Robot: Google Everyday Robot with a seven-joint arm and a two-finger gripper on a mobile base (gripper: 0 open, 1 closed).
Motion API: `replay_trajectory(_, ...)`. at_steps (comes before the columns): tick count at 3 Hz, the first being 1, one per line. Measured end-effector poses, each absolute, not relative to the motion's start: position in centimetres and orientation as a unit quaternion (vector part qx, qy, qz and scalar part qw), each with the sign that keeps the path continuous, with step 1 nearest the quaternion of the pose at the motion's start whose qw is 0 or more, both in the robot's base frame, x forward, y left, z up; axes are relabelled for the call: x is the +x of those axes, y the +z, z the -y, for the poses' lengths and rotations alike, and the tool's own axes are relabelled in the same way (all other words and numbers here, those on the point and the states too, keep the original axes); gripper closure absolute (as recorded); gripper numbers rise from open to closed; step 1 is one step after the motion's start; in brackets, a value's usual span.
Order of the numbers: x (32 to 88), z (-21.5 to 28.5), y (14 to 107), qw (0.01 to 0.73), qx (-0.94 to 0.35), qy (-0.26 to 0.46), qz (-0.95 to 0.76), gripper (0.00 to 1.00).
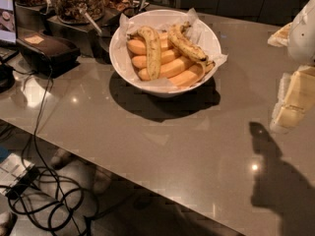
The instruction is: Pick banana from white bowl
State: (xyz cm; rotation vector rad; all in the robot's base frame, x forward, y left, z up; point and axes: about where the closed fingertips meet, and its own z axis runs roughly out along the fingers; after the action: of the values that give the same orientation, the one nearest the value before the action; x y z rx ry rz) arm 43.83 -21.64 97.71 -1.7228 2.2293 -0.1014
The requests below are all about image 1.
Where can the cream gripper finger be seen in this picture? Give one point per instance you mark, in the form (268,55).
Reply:
(280,37)
(295,97)

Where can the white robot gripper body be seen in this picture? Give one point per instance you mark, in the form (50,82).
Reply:
(302,33)

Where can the spotted banana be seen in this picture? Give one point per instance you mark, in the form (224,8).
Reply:
(151,38)
(177,37)

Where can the white paper bowl liner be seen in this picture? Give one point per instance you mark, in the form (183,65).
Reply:
(200,33)

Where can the yellow banana bottom row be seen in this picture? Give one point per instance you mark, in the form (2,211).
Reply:
(192,75)

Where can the yellow banana third row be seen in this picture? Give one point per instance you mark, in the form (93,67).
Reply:
(169,70)

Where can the white ceramic bowl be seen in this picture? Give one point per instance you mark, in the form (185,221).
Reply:
(165,52)

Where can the yellow banana second row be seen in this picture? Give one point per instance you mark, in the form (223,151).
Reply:
(140,61)

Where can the yellow banana top row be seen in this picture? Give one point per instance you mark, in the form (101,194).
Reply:
(138,46)

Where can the white serving scoop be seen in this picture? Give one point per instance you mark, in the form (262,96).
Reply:
(86,15)

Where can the black serving tray stand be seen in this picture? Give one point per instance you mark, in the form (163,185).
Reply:
(84,36)

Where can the glass jar of nuts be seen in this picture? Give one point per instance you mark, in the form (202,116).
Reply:
(69,11)

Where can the black pouch with label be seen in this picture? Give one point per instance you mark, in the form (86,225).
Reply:
(48,55)

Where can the laptop screen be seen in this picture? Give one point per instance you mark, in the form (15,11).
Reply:
(8,31)

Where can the black round device left edge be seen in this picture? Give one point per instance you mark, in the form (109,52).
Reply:
(7,79)

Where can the power strip on floor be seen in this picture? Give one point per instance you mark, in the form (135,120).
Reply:
(16,174)

